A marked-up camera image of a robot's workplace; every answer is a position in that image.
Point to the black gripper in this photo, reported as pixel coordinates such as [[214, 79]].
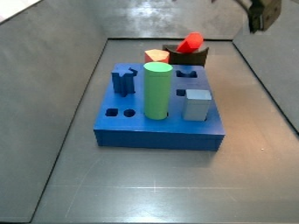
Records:
[[262, 13]]

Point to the red hexagon prism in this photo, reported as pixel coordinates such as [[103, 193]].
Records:
[[191, 43]]

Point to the black curved stand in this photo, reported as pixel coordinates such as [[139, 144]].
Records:
[[191, 59]]

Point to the red pentagon block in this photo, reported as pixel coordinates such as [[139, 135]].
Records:
[[156, 55]]

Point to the green cylinder block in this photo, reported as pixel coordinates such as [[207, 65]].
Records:
[[158, 76]]

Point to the light blue square block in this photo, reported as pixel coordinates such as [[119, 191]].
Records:
[[196, 104]]

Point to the dark blue star block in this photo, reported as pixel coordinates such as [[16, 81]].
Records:
[[123, 81]]

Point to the blue shape sorter base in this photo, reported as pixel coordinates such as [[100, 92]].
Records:
[[122, 125]]

